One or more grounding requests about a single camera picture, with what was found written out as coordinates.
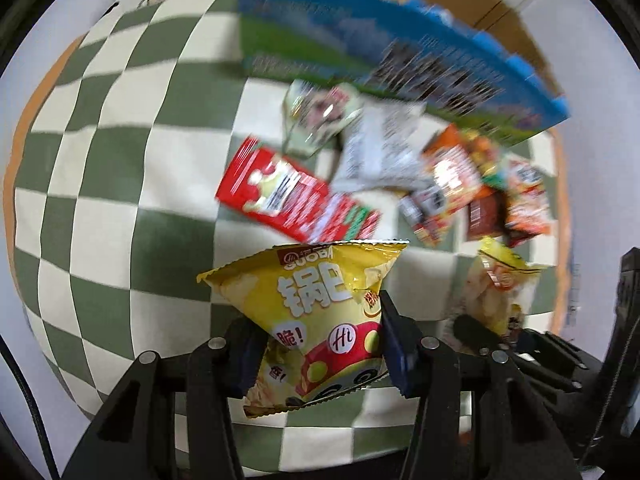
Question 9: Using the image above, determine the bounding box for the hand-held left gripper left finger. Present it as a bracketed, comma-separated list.
[60, 317, 266, 480]

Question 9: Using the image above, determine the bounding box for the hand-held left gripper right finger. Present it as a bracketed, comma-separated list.
[379, 291, 583, 480]

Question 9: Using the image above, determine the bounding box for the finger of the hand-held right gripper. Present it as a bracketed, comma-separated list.
[515, 330, 586, 391]
[447, 315, 506, 356]

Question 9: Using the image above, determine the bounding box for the yellow chip bag with car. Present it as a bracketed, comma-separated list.
[196, 240, 410, 418]

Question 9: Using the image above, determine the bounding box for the blue and green cardboard box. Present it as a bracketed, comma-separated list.
[237, 0, 571, 148]

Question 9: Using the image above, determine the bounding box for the dark brown snack packet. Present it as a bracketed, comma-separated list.
[467, 187, 516, 240]

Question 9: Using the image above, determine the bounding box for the small orange snack packet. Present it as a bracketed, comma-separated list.
[502, 157, 551, 246]

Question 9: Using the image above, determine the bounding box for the orange noodle packet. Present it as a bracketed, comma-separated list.
[400, 125, 496, 247]

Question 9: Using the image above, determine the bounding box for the red snack box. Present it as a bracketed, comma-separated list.
[215, 136, 382, 243]

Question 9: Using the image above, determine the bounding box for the white snack packet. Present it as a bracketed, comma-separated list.
[331, 101, 426, 195]

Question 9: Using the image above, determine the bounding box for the green and white checkered mat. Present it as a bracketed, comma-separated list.
[12, 0, 573, 476]

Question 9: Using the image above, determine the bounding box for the clear green snack packet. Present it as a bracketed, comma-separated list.
[282, 80, 363, 158]

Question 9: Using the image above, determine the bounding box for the black cable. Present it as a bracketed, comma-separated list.
[0, 335, 57, 480]

